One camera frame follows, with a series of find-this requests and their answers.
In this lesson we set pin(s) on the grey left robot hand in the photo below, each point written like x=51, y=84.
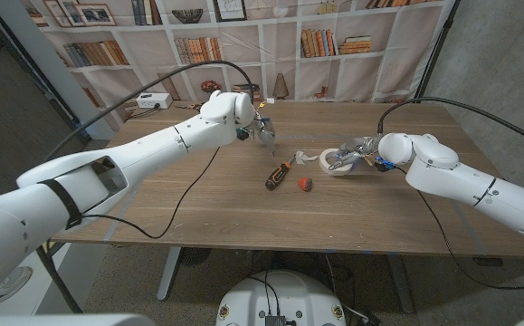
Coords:
x=261, y=129

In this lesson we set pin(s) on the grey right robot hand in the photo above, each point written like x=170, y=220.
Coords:
x=361, y=147

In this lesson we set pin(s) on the white masking tape roll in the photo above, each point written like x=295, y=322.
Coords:
x=325, y=163

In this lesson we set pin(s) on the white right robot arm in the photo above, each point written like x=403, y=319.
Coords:
x=469, y=185

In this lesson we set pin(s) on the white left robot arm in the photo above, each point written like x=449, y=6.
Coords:
x=130, y=154

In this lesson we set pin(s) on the small red toy fruit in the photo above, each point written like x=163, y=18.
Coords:
x=305, y=184

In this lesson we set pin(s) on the black orange scissors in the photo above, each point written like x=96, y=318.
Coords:
x=189, y=107

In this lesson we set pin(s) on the white power strip box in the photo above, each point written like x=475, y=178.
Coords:
x=153, y=100

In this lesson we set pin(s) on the black backdrop stand pole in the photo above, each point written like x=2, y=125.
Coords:
x=438, y=50

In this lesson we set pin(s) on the grey table leg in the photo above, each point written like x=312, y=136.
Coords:
x=401, y=280

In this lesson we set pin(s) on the black ribbed round object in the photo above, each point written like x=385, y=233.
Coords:
x=196, y=256

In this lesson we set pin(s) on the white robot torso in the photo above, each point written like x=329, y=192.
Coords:
x=288, y=294

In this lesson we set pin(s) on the white table leg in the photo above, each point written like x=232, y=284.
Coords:
x=171, y=271

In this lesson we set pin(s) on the white low platform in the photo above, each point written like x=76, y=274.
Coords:
x=62, y=280

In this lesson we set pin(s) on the large grey shoe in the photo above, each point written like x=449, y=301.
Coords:
x=15, y=283

